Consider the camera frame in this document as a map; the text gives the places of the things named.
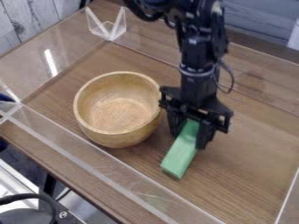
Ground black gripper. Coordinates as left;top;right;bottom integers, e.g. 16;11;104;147
159;66;234;150

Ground green rectangular block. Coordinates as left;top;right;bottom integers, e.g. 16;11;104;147
160;120;200;179

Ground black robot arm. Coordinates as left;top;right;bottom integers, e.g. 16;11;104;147
123;0;234;150

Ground brown wooden bowl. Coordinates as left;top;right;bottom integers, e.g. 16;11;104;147
72;71;162;148

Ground clear acrylic tray walls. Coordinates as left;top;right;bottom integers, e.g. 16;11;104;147
0;11;299;224

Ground blue object at edge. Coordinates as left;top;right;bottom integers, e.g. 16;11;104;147
0;93;15;102

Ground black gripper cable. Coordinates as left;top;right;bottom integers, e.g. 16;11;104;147
212;58;237;95

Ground clear acrylic corner bracket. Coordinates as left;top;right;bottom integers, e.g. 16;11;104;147
86;7;127;41

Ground black metal table frame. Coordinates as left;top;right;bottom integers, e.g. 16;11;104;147
40;174;87;224

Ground black cable loop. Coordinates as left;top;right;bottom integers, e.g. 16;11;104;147
0;192;59;224

